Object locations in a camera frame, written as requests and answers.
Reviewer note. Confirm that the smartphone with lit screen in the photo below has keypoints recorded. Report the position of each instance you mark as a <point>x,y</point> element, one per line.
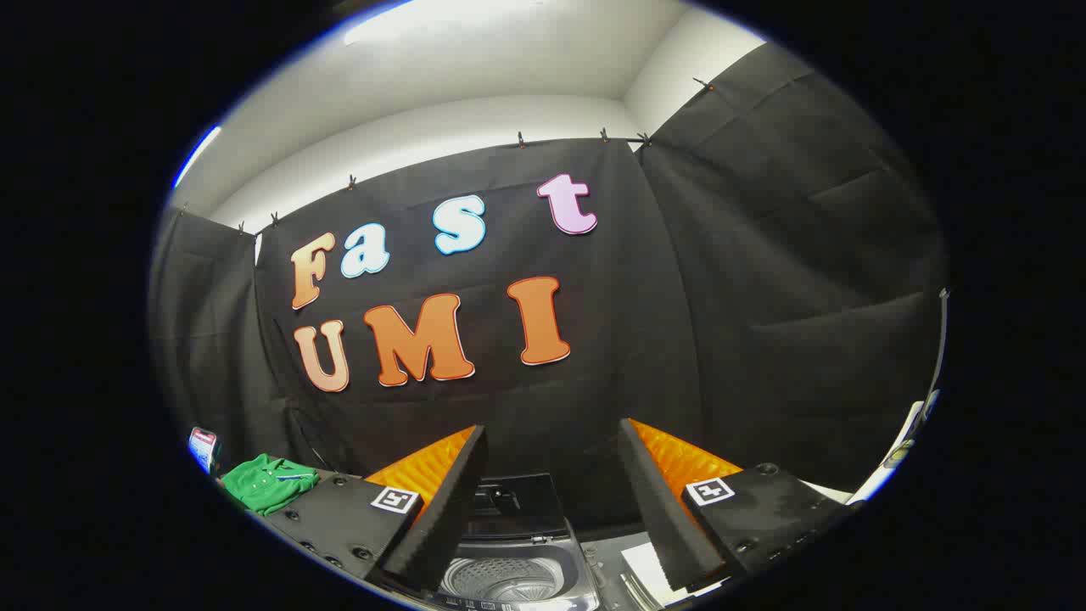
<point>204,448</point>

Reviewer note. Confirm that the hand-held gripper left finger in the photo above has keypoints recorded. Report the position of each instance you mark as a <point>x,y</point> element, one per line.
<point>445,526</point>

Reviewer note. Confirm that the grey washing machine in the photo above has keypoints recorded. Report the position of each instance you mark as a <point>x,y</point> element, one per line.
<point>509,579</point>

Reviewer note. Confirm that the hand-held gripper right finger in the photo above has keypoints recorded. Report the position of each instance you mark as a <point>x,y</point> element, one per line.
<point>666,526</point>

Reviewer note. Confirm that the green polo shirt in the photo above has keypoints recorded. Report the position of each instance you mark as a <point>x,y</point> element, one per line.
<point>267,484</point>

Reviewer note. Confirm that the ceiling light panel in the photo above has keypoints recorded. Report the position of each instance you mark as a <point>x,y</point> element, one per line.
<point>197,155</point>
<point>407,21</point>

